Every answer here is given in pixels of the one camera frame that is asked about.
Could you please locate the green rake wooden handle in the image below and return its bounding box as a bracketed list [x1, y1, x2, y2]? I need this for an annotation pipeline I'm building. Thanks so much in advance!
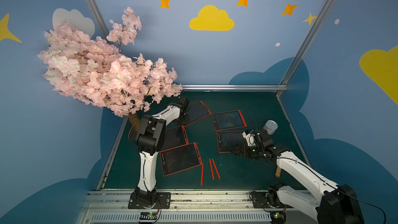
[275, 167, 282, 178]

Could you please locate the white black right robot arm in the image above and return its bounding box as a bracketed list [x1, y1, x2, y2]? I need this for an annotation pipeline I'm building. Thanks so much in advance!
[231, 130, 364, 224]

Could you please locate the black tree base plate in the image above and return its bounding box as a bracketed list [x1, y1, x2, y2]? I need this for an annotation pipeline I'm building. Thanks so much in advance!
[127, 120, 141, 140]

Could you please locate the pink cherry blossom tree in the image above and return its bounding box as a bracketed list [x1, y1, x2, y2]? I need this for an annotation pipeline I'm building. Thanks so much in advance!
[38, 8, 182, 117]

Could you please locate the red stylus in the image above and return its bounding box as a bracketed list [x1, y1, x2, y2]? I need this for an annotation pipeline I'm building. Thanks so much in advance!
[209, 159, 215, 180]
[200, 164, 204, 186]
[211, 159, 221, 179]

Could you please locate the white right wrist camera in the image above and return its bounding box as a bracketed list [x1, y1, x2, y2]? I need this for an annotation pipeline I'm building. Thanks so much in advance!
[242, 131, 256, 147]

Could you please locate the small circuit board right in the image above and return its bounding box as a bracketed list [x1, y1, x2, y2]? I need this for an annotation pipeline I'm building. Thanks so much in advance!
[270, 212, 286, 224]

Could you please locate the silver tin can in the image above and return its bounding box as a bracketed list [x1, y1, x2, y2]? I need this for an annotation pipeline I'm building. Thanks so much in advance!
[263, 120, 278, 135]

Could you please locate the red tablet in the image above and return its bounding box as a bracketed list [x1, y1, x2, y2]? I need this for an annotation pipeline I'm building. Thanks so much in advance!
[160, 143, 203, 176]
[184, 101, 211, 127]
[161, 126, 189, 151]
[217, 131, 247, 153]
[211, 110, 247, 131]

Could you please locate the small circuit board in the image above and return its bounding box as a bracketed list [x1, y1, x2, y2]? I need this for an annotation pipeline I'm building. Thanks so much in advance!
[270, 212, 286, 224]
[138, 212, 158, 224]

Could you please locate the small circuit board left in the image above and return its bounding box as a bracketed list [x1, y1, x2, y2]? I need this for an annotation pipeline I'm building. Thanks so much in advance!
[138, 212, 158, 224]

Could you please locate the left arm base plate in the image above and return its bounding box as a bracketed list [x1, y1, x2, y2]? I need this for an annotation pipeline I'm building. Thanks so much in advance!
[127, 192, 171, 209]

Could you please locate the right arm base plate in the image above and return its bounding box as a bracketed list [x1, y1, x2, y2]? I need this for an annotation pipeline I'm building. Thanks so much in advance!
[249, 191, 291, 208]

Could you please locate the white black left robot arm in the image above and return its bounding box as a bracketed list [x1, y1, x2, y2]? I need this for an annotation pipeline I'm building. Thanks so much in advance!
[134, 97, 189, 208]

